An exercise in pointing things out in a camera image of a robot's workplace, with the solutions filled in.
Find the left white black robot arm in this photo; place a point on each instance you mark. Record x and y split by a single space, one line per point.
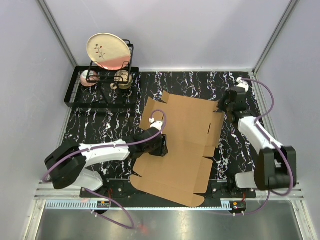
67 165

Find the small control box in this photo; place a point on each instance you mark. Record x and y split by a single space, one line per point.
103 204
239 206

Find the brown cardboard box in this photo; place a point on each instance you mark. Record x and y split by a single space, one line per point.
193 130

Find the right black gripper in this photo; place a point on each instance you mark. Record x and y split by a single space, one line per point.
220 102

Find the black marble pattern mat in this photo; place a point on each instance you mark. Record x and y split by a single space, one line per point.
234 153

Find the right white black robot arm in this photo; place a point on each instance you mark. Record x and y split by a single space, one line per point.
276 167

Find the black wire dish rack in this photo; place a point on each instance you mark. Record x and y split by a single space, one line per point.
101 96

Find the right small control box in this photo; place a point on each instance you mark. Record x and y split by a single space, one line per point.
239 206

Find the left small control box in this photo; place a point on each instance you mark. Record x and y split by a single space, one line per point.
103 204

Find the slotted aluminium rail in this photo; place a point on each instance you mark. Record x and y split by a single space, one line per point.
75 205

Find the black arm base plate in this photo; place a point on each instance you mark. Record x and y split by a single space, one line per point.
216 189

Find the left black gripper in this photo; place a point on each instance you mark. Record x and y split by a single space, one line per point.
162 150

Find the pink white ceramic cup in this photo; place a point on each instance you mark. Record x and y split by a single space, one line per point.
89 78

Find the cream pink floral plate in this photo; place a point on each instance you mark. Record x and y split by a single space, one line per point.
108 51

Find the beige ceramic cup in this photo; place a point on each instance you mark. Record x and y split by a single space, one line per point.
123 80

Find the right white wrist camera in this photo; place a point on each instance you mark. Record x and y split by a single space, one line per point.
243 84

